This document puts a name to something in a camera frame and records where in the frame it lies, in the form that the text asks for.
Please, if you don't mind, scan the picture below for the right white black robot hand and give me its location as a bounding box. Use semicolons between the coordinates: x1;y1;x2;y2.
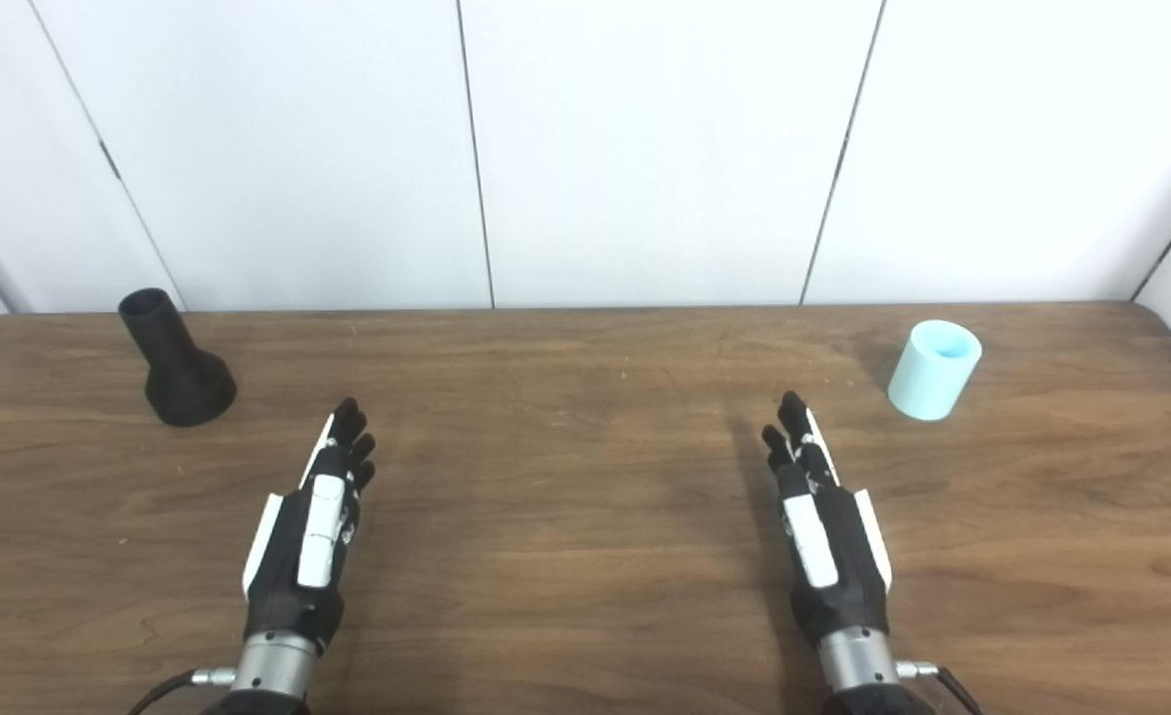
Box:
762;390;894;646

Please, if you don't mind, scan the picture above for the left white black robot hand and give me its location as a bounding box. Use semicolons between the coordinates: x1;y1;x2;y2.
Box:
242;397;377;656

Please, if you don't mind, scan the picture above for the light-blue short hose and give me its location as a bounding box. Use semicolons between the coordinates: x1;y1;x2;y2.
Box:
888;320;983;422

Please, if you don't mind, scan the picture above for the black flared nozzle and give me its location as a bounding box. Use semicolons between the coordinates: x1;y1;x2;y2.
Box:
118;288;238;428

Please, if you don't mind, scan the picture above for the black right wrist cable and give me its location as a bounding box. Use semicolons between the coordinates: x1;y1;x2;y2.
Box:
895;660;983;715

